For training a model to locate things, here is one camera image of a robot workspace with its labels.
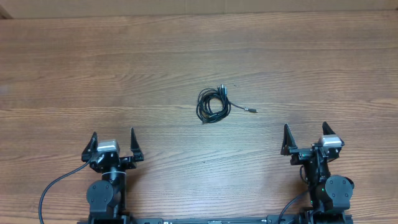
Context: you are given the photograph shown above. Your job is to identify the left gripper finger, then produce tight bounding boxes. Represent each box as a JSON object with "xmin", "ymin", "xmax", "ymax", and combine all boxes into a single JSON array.
[
  {"xmin": 81, "ymin": 132, "xmax": 98, "ymax": 162},
  {"xmin": 130, "ymin": 128, "xmax": 144, "ymax": 162}
]

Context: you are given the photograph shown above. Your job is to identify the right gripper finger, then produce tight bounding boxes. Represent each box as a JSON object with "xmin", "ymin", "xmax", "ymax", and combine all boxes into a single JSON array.
[
  {"xmin": 322, "ymin": 121, "xmax": 345, "ymax": 146},
  {"xmin": 280, "ymin": 123, "xmax": 297, "ymax": 156}
]

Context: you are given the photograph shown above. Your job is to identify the black cable silver plugs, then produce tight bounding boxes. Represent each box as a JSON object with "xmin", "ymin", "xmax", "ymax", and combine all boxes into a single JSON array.
[{"xmin": 196, "ymin": 85, "xmax": 231, "ymax": 124}]

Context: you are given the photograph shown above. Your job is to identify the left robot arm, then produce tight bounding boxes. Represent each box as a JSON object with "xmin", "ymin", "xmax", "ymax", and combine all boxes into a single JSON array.
[{"xmin": 81, "ymin": 129, "xmax": 144, "ymax": 223}]

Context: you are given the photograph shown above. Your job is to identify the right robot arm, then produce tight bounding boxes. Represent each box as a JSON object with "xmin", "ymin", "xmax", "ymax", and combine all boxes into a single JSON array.
[{"xmin": 280, "ymin": 122, "xmax": 354, "ymax": 223}]

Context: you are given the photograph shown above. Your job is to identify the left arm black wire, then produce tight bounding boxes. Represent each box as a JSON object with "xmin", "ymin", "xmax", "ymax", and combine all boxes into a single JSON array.
[{"xmin": 38, "ymin": 155, "xmax": 94, "ymax": 224}]

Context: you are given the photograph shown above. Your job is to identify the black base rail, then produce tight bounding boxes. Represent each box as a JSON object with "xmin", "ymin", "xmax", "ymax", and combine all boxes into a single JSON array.
[{"xmin": 77, "ymin": 213, "xmax": 354, "ymax": 224}]

